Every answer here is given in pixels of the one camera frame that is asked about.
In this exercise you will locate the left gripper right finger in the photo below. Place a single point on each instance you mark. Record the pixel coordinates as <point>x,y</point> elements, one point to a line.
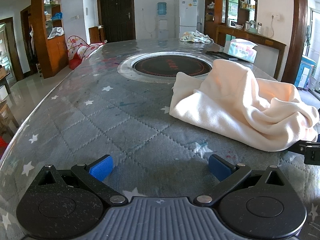
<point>229,176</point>

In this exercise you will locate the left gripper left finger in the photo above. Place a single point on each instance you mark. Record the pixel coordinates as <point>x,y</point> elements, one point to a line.
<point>92,176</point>

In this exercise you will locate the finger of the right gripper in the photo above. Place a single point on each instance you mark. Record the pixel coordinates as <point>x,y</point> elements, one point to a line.
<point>310,151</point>

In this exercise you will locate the cream white cloth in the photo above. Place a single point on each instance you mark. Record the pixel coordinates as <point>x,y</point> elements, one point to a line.
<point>264,114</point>

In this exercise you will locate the grey quilted star tablecloth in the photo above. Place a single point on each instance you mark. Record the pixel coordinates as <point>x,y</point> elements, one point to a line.
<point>96,111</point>

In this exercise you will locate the blue white cabinet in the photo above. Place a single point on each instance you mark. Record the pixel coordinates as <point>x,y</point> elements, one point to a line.
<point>305,68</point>

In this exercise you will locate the black notebook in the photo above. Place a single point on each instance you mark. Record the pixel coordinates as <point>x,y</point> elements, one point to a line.
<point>222,55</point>

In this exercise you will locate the tissue pack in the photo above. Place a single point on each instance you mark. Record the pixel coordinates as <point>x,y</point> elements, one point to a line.
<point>241,49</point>

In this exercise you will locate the red white play tent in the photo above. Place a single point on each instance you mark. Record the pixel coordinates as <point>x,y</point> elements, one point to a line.
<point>78,50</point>

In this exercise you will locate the round black induction cooktop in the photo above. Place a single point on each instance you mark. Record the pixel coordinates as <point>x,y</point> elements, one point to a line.
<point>165,64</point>

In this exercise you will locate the wooden shelf cabinet left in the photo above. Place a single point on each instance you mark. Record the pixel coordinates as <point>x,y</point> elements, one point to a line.
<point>38,20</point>

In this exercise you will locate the crumpled patterned cloth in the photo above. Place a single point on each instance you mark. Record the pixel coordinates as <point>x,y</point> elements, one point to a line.
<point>195,37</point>

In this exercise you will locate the dark wooden door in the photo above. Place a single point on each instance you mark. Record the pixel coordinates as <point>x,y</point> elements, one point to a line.
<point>118,19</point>

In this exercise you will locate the wooden display cabinet right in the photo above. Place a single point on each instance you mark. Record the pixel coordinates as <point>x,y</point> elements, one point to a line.
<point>228,13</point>

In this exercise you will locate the white refrigerator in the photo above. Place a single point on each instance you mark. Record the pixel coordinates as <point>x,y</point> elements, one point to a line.
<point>185,16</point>

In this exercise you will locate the water dispenser with blue bottle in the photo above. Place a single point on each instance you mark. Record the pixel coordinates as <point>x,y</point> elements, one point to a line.
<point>162,21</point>

